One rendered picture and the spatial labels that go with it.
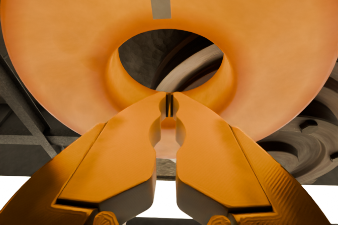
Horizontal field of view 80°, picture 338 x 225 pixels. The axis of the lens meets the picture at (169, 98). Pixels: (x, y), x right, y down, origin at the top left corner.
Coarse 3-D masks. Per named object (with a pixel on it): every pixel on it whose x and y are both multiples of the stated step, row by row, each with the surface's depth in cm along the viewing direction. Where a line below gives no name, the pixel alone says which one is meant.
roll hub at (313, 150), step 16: (304, 112) 30; (320, 112) 30; (288, 128) 31; (320, 128) 31; (336, 128) 31; (272, 144) 35; (288, 144) 35; (304, 144) 36; (320, 144) 35; (336, 144) 34; (288, 160) 36; (304, 160) 39; (320, 160) 38; (304, 176) 42
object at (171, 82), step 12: (192, 48) 36; (204, 48) 31; (216, 48) 31; (180, 60) 34; (192, 60) 33; (204, 60) 33; (216, 60) 33; (168, 72) 35; (180, 72) 35; (192, 72) 35; (156, 84) 43; (168, 84) 37; (180, 84) 37
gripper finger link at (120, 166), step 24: (168, 96) 12; (120, 120) 10; (144, 120) 10; (96, 144) 8; (120, 144) 8; (144, 144) 8; (96, 168) 7; (120, 168) 7; (144, 168) 7; (72, 192) 6; (96, 192) 6; (120, 192) 6; (144, 192) 7; (120, 216) 7
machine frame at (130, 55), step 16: (144, 32) 46; (160, 32) 46; (176, 32) 46; (128, 48) 49; (144, 48) 49; (160, 48) 49; (128, 64) 52; (144, 64) 52; (144, 80) 56; (160, 160) 87; (160, 176) 98
